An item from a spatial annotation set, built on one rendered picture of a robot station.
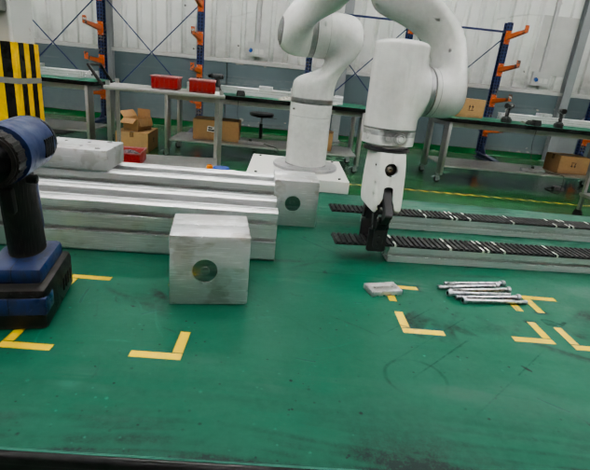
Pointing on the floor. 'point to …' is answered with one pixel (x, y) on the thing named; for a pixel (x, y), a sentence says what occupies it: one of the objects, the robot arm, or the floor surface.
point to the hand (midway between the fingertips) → (372, 234)
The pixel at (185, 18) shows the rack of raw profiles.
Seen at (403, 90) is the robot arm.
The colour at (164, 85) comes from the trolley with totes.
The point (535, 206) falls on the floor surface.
